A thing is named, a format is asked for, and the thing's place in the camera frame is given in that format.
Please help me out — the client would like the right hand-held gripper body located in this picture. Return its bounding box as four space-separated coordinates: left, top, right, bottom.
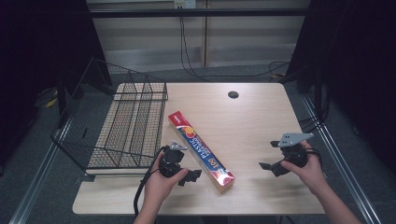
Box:
277 133 315 169

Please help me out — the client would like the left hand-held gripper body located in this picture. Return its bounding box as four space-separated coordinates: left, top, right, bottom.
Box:
158 141 188 179

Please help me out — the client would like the long red plastic wrap box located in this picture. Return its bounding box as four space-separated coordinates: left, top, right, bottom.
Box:
167 110 236 194

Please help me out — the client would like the black wire basket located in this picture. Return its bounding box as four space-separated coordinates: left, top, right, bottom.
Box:
50 57 169 175

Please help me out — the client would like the person's left hand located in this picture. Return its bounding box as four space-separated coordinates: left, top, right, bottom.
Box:
143 151 190 207

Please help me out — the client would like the person's right hand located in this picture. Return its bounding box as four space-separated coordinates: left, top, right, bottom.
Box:
279 140 329 196

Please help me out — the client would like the black curtain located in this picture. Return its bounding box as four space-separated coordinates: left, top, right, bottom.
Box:
279 0 396 175
0 0 113 175

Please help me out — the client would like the black horizontal metal bar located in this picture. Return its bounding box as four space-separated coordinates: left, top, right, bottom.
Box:
88 7 310 19

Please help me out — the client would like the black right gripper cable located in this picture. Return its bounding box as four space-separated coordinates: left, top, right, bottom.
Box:
304 147 323 167

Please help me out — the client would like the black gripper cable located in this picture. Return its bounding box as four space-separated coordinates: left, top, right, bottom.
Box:
133 145 167 217
304 147 323 167

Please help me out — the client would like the black floor cable bundle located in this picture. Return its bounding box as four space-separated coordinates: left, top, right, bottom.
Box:
298 88 332 134

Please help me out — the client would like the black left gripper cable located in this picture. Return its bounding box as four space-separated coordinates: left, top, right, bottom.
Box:
133 145 167 217

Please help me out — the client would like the metal floor rail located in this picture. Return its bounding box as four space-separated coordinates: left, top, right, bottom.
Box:
8 119 73 224
299 94 383 224

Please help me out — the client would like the black hanging wall cable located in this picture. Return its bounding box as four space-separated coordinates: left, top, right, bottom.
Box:
178 16 291 79

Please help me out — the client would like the black metal stand post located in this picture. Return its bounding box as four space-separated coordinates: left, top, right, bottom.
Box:
56 69 69 120

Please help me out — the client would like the white wall socket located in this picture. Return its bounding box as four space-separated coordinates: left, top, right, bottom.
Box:
173 0 197 9

